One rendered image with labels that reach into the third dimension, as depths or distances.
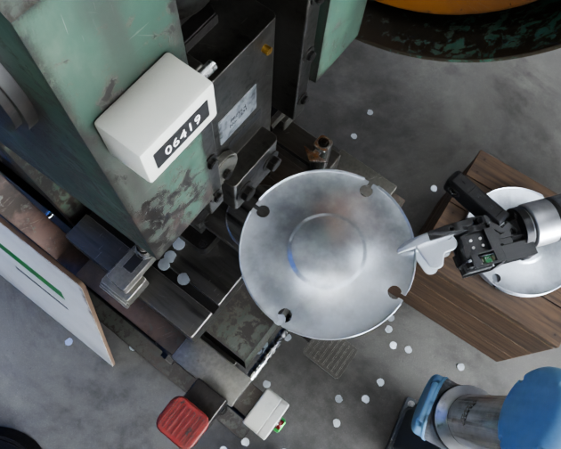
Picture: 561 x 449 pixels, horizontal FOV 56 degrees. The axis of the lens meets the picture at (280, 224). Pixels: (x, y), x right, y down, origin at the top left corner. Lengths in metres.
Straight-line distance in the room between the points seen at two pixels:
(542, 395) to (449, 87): 1.58
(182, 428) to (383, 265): 0.40
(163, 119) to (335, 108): 1.63
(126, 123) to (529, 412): 0.50
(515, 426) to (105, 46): 0.55
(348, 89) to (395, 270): 1.21
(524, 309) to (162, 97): 1.22
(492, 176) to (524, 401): 0.96
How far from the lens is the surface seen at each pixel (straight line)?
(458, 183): 0.93
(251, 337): 0.99
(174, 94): 0.35
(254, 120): 0.71
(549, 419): 0.62
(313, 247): 0.87
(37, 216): 1.07
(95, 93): 0.34
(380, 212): 0.91
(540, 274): 1.48
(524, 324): 1.45
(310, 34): 0.61
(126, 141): 0.34
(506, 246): 0.92
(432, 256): 0.88
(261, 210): 0.90
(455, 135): 2.00
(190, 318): 0.94
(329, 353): 1.48
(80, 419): 1.70
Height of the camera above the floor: 1.62
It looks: 70 degrees down
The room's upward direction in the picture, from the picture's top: 7 degrees clockwise
